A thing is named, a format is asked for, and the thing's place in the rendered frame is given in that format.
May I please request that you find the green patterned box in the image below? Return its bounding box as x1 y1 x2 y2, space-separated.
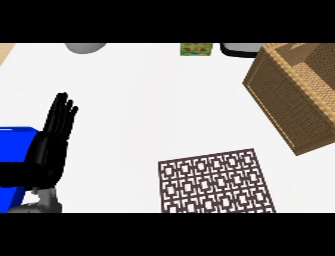
179 43 213 57

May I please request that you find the brown patterned placemat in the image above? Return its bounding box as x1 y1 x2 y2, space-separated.
156 148 278 214

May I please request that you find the blue box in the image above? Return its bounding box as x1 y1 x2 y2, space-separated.
0 126 40 214

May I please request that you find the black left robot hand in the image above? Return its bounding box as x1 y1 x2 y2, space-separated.
0 92 80 193

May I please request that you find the grey round object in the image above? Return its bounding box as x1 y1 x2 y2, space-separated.
63 43 108 54

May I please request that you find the brown wicker basket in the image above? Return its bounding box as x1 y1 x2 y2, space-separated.
242 43 335 157

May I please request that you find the black and grey appliance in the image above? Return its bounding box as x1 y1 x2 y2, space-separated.
219 43 266 59

